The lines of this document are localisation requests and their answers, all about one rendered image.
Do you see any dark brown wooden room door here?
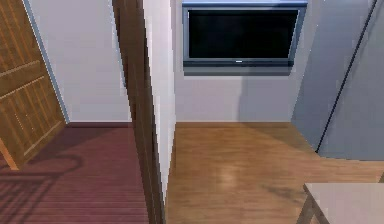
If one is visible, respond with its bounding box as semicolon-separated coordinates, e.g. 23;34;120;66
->
111;0;166;224

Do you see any wall-mounted black television set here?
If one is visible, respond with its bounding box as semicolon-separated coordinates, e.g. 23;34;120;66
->
181;0;309;77

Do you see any pale beige table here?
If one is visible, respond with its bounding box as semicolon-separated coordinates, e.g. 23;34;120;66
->
295;181;384;224

